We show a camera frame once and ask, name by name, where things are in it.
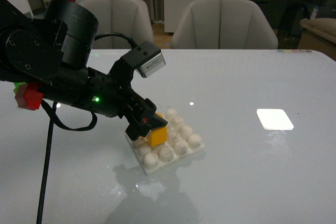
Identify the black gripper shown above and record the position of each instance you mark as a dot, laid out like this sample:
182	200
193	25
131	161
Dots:
107	94

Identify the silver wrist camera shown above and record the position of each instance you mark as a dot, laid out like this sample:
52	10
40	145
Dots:
146	59

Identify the beige armchair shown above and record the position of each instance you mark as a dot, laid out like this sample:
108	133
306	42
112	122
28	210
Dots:
223	24
128	17

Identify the left beige armchair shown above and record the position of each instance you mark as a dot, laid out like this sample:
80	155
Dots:
128	17

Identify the right beige armchair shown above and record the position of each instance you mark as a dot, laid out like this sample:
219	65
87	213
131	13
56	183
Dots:
223	24

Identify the yellow toy block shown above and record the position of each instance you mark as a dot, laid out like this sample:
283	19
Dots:
157	137

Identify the white studded base plate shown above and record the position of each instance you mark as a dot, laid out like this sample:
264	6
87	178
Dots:
181	143

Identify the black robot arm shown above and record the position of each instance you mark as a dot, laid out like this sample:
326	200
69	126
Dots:
48	58

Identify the black machine at right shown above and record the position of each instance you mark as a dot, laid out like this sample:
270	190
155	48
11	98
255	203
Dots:
289	29

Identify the beige cushion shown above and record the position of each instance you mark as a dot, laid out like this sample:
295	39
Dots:
323	27

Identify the green toy block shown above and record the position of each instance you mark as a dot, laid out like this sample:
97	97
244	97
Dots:
17	85

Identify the red button block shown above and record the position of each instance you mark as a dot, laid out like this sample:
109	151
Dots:
28	97

